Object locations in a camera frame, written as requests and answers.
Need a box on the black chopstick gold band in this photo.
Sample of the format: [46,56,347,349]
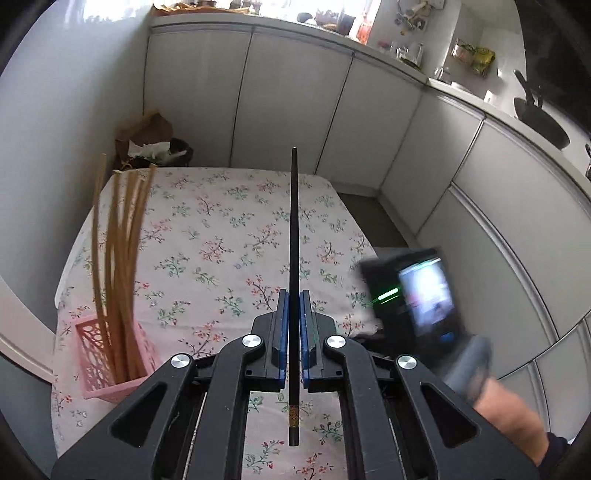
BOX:
[288,147,300,447]

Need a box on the pink perforated plastic basket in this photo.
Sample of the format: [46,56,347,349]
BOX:
[74,315,161,404]

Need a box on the thin wooden chopstick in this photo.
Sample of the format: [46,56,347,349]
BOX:
[113,173,132,381]

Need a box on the person's right hand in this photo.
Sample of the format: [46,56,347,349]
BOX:
[474,378,549,466]

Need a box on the floral tablecloth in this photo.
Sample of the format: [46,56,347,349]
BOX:
[51,168,376,479]

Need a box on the black wok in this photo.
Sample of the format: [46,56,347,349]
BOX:
[514,70,570,150]

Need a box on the black trash bin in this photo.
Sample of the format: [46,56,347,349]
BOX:
[118,138,193,170]

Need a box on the green snack bag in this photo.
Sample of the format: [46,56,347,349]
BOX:
[471,47,496,76]

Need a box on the red bottle on counter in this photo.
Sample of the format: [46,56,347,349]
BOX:
[356,15,373,45]

